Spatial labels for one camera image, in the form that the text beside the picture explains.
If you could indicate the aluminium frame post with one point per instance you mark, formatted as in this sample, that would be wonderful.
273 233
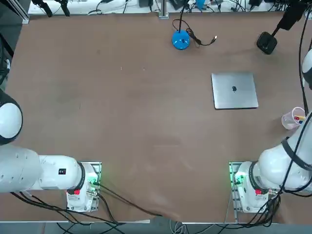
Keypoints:
20 12
163 9

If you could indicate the black tripod leg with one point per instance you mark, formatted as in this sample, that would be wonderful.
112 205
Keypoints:
64 8
46 8

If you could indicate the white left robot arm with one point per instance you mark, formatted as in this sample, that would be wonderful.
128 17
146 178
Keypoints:
19 170

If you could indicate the grey closed laptop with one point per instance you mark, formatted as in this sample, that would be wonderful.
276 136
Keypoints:
234 97

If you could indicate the yellow green ruler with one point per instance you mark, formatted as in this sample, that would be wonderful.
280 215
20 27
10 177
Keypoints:
300 115

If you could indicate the blue desk lamp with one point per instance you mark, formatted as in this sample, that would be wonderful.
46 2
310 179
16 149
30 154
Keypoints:
180 41

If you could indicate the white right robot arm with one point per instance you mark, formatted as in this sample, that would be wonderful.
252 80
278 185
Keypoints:
275 165

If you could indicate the pink mesh pen cup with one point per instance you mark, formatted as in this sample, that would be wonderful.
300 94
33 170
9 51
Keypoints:
288 123

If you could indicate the black desktop phone stand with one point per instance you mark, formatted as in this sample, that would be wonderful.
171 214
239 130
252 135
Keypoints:
267 42

